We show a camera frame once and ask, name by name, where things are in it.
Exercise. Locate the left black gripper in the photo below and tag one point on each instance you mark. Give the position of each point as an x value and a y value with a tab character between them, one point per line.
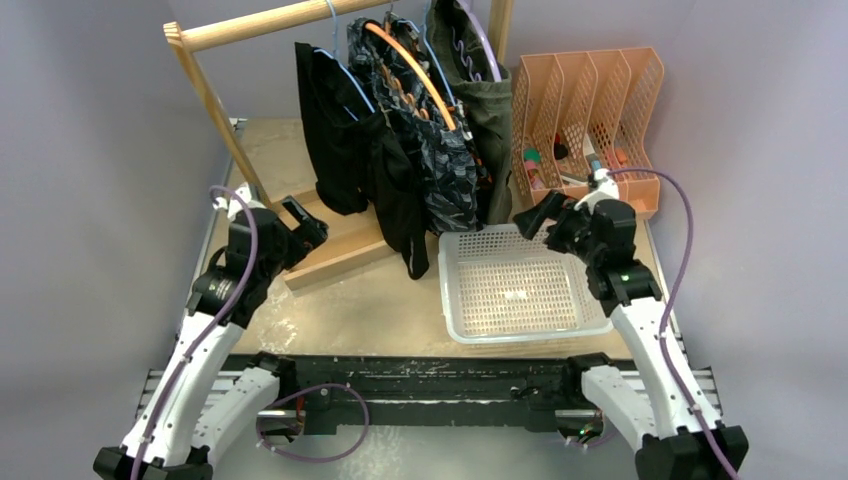
306	237

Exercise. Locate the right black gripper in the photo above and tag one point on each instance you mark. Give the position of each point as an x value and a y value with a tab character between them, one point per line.
551	205

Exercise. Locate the white plastic basket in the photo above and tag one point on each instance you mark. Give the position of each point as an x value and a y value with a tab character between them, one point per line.
498	287

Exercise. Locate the black shorts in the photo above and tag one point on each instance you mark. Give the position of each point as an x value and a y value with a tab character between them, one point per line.
357	160

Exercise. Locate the light blue wire hanger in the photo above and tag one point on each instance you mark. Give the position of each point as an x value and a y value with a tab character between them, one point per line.
334	56

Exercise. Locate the dark shark print shorts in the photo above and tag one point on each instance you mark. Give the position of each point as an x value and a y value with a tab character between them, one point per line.
366	53

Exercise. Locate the orange hanger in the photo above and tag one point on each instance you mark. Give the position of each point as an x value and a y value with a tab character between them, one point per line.
415	66

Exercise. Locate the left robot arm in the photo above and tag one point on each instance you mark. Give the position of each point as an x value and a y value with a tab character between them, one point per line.
176	436

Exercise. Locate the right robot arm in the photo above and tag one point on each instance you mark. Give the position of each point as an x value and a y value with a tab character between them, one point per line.
673	429

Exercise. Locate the orange camouflage shorts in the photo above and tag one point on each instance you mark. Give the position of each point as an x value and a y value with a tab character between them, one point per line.
451	174

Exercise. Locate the olive green shorts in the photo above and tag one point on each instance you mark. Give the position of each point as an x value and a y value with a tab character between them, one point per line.
487	104

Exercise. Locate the lavender wavy hanger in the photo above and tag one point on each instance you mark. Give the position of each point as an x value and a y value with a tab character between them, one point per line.
466	59

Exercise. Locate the wooden clothes rack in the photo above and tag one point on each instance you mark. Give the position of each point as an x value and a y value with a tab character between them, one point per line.
355	241

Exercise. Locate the green pink small item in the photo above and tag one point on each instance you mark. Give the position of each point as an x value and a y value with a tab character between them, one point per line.
532	165

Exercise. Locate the black red small item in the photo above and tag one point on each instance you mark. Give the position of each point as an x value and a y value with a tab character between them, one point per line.
560	148

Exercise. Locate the white blue marker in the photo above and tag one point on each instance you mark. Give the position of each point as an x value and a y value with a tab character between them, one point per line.
577	168

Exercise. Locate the orange file organizer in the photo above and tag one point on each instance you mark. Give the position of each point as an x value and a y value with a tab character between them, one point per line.
609	95

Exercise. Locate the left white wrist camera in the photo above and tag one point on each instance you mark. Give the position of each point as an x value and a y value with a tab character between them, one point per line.
246	196

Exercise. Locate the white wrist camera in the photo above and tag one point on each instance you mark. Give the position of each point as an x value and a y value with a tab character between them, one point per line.
601	187
246	196

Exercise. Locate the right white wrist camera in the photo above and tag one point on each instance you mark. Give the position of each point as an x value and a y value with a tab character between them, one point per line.
601	187

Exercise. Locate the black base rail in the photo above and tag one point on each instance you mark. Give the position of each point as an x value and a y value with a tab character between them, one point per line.
537	394

